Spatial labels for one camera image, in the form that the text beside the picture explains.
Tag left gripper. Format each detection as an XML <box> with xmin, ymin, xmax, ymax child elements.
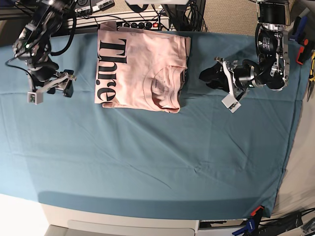
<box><xmin>199</xmin><ymin>57</ymin><xmax>258</xmax><ymax>98</ymax></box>

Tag yellow handled pliers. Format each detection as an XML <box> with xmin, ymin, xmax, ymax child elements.
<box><xmin>307</xmin><ymin>50</ymin><xmax>315</xmax><ymax>102</ymax></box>

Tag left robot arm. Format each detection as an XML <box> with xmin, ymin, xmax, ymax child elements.
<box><xmin>199</xmin><ymin>0</ymin><xmax>290</xmax><ymax>100</ymax></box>

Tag orange black clamp right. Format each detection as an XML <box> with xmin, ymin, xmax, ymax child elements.
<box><xmin>296</xmin><ymin>39</ymin><xmax>312</xmax><ymax>65</ymax></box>

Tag orange blue clamp bottom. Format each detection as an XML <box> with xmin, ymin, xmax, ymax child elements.
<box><xmin>232</xmin><ymin>206</ymin><xmax>264</xmax><ymax>236</ymax></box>

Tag blue clamp top right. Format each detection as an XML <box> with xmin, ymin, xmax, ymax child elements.
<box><xmin>289</xmin><ymin>16</ymin><xmax>308</xmax><ymax>43</ymax></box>

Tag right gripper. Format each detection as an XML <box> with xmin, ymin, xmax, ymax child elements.
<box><xmin>28</xmin><ymin>62</ymin><xmax>76</xmax><ymax>98</ymax></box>

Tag teal table cloth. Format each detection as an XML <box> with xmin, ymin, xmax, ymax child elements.
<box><xmin>0</xmin><ymin>32</ymin><xmax>311</xmax><ymax>220</ymax></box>

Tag white power strip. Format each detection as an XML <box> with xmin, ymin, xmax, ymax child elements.
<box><xmin>76</xmin><ymin>15</ymin><xmax>170</xmax><ymax>31</ymax></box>

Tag pink T-shirt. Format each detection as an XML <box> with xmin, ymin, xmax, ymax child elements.
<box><xmin>94</xmin><ymin>21</ymin><xmax>191</xmax><ymax>114</ymax></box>

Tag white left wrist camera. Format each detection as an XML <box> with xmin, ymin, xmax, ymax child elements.
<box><xmin>222</xmin><ymin>61</ymin><xmax>241</xmax><ymax>113</ymax></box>

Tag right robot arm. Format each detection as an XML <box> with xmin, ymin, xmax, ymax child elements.
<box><xmin>5</xmin><ymin>0</ymin><xmax>77</xmax><ymax>105</ymax></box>

